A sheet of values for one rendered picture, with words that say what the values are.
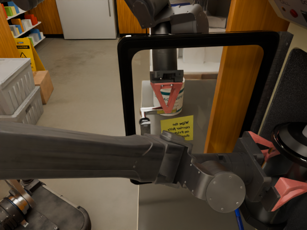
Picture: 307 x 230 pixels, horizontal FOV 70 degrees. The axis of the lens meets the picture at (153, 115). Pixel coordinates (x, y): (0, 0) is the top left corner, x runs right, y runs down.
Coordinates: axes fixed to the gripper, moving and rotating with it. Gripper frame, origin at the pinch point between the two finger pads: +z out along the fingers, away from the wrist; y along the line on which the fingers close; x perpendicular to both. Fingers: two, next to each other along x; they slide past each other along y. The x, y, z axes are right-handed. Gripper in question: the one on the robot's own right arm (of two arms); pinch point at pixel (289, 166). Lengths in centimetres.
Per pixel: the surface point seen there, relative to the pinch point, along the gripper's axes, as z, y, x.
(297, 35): -0.7, 12.0, -20.9
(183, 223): -16.1, 3.3, 25.0
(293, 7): -7.3, 6.8, -26.0
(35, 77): -143, 236, 102
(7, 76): -134, 160, 63
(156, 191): -21.8, 13.4, 25.5
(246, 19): -6.3, 20.8, -21.2
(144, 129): -26.9, 11.1, -0.1
